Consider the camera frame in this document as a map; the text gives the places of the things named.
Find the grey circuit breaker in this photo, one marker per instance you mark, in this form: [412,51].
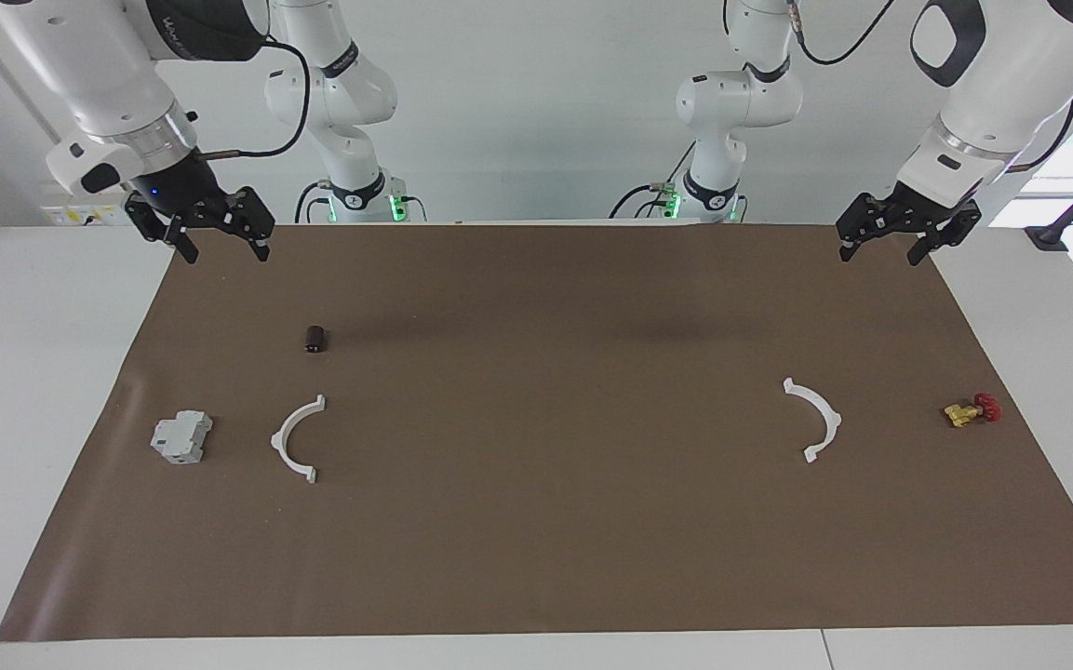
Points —
[181,439]

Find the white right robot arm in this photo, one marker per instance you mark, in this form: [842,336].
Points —
[108,65]

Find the small black cylinder cap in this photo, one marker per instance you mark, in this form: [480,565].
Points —
[315,339]

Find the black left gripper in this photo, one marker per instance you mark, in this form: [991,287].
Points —
[913,216]

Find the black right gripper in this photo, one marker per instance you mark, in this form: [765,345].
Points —
[187,191]

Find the white wall socket box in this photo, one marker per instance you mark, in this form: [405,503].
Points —
[80,216]

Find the brown table mat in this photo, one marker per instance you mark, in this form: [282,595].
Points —
[536,540]

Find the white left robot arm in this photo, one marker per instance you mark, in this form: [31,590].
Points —
[1011,74]

